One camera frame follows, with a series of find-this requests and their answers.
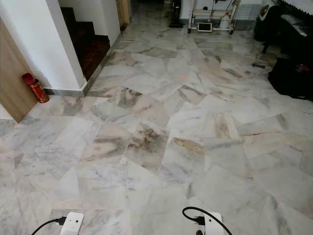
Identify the red patterned canister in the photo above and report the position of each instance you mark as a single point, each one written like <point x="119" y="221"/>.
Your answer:
<point x="38" y="90"/>

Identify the dark wooden staircase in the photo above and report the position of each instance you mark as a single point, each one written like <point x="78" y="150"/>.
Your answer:
<point x="90" y="46"/>

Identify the light wooden door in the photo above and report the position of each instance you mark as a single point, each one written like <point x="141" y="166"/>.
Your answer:
<point x="123" y="12"/>

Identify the black upright vacuum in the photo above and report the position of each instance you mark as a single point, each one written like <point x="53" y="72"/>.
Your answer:
<point x="175" y="18"/>

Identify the white wheeled rack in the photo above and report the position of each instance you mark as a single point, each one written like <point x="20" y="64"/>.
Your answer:
<point x="192" y="18"/>

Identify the white framed tablet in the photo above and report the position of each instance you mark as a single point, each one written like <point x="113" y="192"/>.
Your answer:
<point x="204" y="27"/>

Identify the white plastic bottle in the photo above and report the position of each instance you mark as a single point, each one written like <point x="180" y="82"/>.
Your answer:
<point x="225" y="21"/>

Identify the small dark remote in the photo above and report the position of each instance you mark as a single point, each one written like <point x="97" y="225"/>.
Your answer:
<point x="258" y="65"/>

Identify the white rounded object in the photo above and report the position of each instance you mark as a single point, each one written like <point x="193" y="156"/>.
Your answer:
<point x="264" y="10"/>

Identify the black bag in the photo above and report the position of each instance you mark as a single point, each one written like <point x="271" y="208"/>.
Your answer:
<point x="291" y="81"/>

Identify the black keyboard stand furniture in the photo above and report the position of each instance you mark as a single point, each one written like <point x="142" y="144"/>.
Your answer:
<point x="283" y="34"/>

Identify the light wooden wall panel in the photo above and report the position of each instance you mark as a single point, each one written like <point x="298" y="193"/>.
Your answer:
<point x="14" y="83"/>

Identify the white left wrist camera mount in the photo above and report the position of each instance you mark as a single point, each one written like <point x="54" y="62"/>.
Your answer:
<point x="72" y="223"/>

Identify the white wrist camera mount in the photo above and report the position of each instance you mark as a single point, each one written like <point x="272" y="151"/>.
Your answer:
<point x="212" y="224"/>
<point x="72" y="223"/>

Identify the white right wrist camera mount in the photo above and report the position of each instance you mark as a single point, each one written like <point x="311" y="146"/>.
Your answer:
<point x="212" y="224"/>

